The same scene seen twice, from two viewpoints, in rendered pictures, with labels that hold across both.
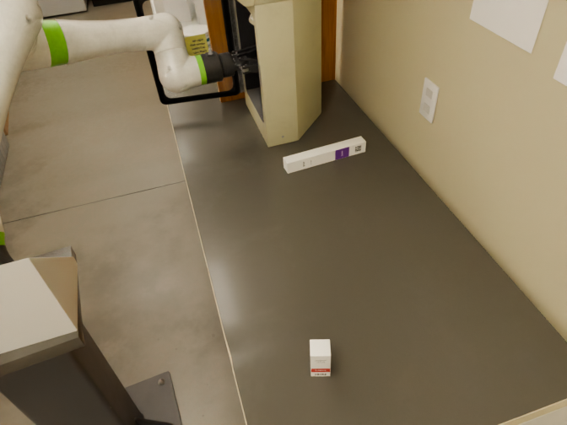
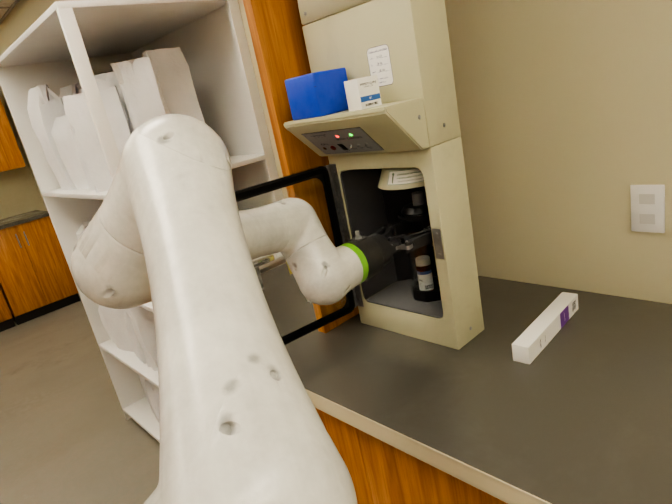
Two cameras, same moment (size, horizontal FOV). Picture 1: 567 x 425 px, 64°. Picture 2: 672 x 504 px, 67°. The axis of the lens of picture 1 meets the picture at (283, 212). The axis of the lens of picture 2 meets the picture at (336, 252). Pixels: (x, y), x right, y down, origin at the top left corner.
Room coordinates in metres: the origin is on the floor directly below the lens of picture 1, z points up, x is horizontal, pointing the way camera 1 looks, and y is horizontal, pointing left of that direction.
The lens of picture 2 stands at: (0.44, 0.69, 1.56)
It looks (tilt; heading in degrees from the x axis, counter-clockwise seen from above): 17 degrees down; 335
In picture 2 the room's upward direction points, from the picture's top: 12 degrees counter-clockwise
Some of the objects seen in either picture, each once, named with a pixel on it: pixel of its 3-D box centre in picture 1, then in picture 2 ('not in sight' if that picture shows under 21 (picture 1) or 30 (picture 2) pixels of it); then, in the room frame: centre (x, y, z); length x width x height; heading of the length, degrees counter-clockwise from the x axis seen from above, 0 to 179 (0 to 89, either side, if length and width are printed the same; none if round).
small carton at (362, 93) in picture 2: not in sight; (362, 93); (1.38, 0.12, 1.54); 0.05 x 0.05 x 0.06; 2
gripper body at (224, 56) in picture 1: (234, 62); (382, 247); (1.40, 0.12, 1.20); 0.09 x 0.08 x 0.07; 107
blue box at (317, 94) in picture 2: not in sight; (318, 94); (1.51, 0.15, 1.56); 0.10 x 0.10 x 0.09; 14
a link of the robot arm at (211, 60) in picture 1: (212, 66); (361, 256); (1.38, 0.19, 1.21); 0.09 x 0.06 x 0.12; 17
